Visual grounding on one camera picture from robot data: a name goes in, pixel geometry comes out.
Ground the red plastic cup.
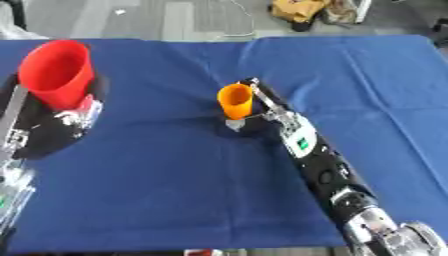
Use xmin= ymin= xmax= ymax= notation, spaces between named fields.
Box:
xmin=15 ymin=39 xmax=97 ymax=111

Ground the yellow bag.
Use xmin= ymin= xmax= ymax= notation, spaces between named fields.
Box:
xmin=269 ymin=0 xmax=329 ymax=24

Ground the orange plastic cup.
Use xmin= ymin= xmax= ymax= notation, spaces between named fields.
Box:
xmin=215 ymin=83 xmax=256 ymax=121

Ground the white cable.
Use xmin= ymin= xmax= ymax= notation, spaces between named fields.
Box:
xmin=208 ymin=0 xmax=259 ymax=40

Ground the clear plastic bag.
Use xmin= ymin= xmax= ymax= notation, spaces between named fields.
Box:
xmin=0 ymin=6 xmax=49 ymax=41

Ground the black chair base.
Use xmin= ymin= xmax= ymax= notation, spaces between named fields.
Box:
xmin=428 ymin=17 xmax=448 ymax=48

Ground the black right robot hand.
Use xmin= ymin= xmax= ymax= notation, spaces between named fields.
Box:
xmin=222 ymin=77 xmax=377 ymax=202

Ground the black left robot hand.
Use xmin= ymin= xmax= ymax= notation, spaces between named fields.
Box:
xmin=0 ymin=72 xmax=111 ymax=160

